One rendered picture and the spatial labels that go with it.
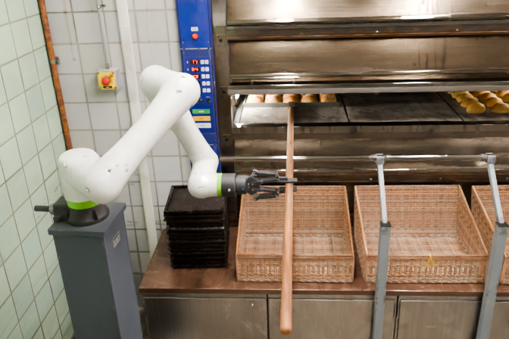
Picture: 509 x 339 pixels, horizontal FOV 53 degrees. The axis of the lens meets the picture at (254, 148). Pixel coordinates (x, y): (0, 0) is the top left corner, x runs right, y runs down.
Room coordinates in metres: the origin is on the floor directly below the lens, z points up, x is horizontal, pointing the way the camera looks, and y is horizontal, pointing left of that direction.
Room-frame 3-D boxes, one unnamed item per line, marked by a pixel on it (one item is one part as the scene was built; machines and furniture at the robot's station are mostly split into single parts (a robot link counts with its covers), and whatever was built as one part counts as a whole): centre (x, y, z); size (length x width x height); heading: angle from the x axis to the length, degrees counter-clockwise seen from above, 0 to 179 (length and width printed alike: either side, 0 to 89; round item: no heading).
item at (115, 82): (2.51, 0.71, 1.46); 0.10 x 0.07 x 0.10; 86
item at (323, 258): (2.21, -0.18, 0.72); 0.56 x 0.49 x 0.28; 85
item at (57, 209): (1.60, 0.66, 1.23); 0.26 x 0.15 x 0.06; 82
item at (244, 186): (1.81, 0.03, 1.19); 0.09 x 0.07 x 0.08; 85
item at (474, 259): (2.17, -0.78, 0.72); 0.56 x 0.49 x 0.28; 86
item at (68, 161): (1.58, 0.59, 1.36); 0.16 x 0.13 x 0.19; 42
